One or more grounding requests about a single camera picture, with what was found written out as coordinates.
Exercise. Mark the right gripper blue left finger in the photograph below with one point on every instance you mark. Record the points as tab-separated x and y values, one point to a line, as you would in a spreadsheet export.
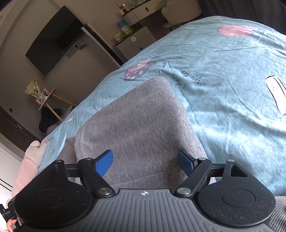
104	162

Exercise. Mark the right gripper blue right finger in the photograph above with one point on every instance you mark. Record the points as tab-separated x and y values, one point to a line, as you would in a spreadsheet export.
186	162

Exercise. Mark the grey knit pants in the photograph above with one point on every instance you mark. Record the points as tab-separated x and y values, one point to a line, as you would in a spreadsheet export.
145	189

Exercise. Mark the black clothing pile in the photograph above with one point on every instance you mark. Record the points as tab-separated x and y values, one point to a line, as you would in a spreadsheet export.
48	119

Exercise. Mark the operator hand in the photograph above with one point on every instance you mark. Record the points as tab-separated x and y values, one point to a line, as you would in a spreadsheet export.
11	223

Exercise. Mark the pink plush toy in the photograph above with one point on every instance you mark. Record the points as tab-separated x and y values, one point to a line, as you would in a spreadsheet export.
29	166

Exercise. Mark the round side table yellow legs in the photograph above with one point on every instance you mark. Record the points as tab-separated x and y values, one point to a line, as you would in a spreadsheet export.
56	105

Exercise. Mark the flower bouquet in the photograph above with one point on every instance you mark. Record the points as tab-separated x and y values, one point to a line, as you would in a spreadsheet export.
33	89

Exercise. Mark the light blue printed bedsheet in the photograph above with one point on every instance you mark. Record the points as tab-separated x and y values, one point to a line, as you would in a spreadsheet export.
228	73

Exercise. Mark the white drawer cabinet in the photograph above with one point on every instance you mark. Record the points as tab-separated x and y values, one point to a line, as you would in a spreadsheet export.
136	42

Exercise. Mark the cream upholstered chair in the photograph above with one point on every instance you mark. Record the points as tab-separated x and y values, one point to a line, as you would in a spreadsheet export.
181	11

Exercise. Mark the white vanity desk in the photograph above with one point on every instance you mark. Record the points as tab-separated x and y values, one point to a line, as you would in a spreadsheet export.
142	11

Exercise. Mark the grey pleated curtain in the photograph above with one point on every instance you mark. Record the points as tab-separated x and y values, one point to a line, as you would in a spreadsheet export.
269	13

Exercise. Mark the black wall television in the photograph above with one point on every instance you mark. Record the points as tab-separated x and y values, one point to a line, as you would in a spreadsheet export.
62	30

